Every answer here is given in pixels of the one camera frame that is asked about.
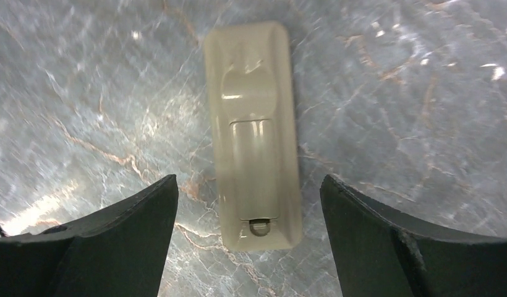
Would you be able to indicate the beige remote control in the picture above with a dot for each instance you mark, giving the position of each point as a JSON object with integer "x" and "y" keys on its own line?
{"x": 249, "y": 78}

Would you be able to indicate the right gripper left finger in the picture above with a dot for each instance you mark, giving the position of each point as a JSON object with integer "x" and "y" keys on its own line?
{"x": 119, "y": 250}

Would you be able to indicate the beige battery cover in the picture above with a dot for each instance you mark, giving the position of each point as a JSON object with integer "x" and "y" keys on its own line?
{"x": 255, "y": 169}

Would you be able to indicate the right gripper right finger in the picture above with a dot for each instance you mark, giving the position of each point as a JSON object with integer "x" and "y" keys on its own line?
{"x": 382, "y": 251}

